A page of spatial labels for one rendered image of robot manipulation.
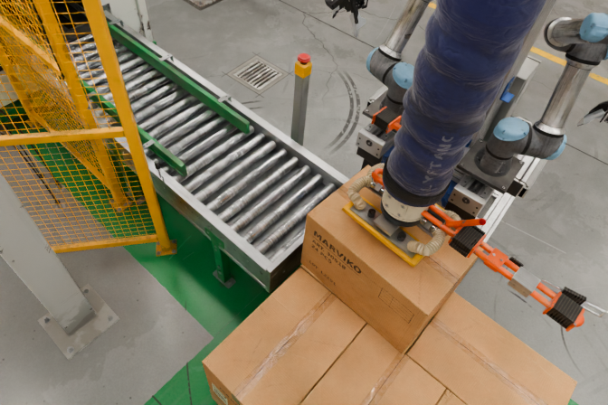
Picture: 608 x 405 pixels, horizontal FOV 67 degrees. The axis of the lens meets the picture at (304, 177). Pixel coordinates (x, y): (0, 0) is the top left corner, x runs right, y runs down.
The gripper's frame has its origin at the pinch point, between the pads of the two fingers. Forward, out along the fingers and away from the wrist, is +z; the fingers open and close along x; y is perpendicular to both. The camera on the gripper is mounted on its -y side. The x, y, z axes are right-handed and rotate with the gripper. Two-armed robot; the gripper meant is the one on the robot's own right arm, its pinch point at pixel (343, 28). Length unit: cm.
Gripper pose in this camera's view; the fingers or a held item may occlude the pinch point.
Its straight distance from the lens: 186.2
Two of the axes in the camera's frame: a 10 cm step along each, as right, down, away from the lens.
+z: -0.7, 6.4, 7.7
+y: 8.2, -4.0, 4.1
